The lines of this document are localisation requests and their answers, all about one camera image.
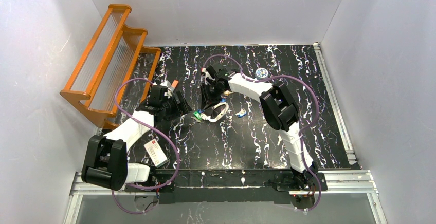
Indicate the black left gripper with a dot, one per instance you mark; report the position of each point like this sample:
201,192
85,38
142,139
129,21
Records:
180,105

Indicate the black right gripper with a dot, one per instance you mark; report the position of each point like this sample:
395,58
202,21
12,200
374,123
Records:
210,94

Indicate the green tagged key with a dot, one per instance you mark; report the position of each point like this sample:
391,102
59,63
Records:
197,117

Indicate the white metal keyring plate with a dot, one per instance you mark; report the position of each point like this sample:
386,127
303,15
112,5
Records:
214,113

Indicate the blue tagged key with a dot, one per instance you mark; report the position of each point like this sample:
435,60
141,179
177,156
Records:
241,113

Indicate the yellow tagged key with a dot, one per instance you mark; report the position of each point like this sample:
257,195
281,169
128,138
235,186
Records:
227,93

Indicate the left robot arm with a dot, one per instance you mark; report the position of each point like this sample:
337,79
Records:
106,159

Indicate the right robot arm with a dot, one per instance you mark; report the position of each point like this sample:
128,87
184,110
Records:
279,108

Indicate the orange capped white highlighter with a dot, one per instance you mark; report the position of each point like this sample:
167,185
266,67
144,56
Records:
173,85

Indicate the blue round tin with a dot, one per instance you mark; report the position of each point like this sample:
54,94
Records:
261,73

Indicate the white label box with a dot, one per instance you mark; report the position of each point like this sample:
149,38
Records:
156,153

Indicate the orange wooden tiered rack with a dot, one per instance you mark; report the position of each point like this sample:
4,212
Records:
108,61

